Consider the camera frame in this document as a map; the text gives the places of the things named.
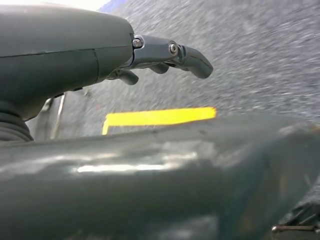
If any yellow tape square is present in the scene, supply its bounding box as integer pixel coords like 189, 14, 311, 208
102, 106, 217, 136

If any dark grey robot body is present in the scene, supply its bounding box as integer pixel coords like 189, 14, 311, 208
217, 112, 320, 240

